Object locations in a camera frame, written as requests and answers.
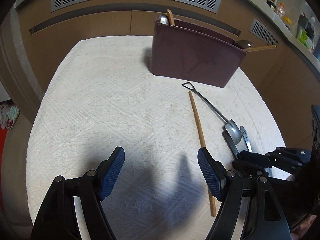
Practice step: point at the brown wooden spoon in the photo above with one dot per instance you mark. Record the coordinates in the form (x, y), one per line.
(170, 17)

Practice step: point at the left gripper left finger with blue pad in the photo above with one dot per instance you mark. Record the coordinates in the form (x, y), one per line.
(108, 172)

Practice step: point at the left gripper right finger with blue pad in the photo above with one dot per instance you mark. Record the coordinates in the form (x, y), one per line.
(214, 174)

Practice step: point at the steel spoon in holder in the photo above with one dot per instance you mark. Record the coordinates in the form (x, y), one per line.
(163, 19)

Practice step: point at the wooden chopstick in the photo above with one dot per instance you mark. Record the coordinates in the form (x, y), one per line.
(212, 202)
(261, 48)

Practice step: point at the white textured cloth mat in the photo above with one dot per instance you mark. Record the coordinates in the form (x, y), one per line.
(101, 96)

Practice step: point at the maroon plastic utensil holder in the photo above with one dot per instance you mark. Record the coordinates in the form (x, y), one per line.
(188, 51)

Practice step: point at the metal utensil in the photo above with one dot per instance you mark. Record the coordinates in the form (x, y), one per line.
(246, 138)

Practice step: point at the small grey ventilation grille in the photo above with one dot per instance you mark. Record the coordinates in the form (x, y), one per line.
(261, 32)

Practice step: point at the metal shovel-shaped spoon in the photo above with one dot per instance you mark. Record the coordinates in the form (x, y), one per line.
(229, 125)

